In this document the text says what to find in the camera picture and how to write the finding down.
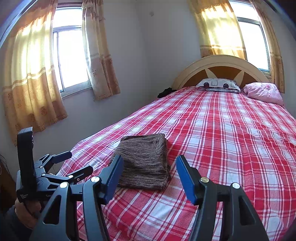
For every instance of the arched wooden headboard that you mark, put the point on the arched wooden headboard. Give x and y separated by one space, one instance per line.
219 66

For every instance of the headboard window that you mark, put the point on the headboard window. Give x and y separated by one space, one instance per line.
253 35

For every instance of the black item beside bed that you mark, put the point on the black item beside bed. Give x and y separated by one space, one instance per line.
166 92

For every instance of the yellow curtain right of headboard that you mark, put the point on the yellow curtain right of headboard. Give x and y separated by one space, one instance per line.
276 64

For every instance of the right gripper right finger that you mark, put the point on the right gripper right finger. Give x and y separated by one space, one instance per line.
240 220

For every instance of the yellow curtain behind headboard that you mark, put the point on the yellow curtain behind headboard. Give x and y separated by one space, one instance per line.
218 27

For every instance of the pale curtain side window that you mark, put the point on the pale curtain side window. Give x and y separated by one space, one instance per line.
99 63

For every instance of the white patterned pillow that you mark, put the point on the white patterned pillow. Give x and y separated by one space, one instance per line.
219 85

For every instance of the yellow curtain left window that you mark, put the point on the yellow curtain left window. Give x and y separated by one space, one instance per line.
29 89

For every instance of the dark sleeve left forearm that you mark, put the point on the dark sleeve left forearm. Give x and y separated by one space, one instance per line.
12 228

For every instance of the pink pillow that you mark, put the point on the pink pillow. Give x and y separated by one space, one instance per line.
266 92

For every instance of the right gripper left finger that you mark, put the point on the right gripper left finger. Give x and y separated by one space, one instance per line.
58 220

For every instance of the red white plaid bedsheet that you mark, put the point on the red white plaid bedsheet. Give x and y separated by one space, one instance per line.
228 137

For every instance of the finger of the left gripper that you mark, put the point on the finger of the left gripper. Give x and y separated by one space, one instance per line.
72 178
47 161

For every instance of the left hand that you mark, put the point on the left hand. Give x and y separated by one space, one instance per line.
25 213

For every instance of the brown knitted sweater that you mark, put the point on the brown knitted sweater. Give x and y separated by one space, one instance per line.
146 163

